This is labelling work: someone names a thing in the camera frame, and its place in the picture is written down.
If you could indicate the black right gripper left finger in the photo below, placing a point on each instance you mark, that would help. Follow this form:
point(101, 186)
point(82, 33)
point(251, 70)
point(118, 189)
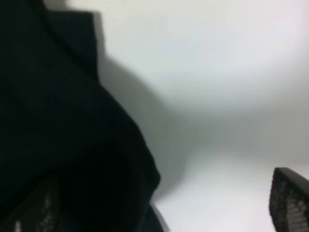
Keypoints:
point(30, 206)

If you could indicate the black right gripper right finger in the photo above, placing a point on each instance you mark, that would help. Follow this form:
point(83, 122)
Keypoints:
point(289, 201)

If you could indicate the black short sleeve t-shirt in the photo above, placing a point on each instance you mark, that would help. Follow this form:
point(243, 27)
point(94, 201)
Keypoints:
point(57, 120)

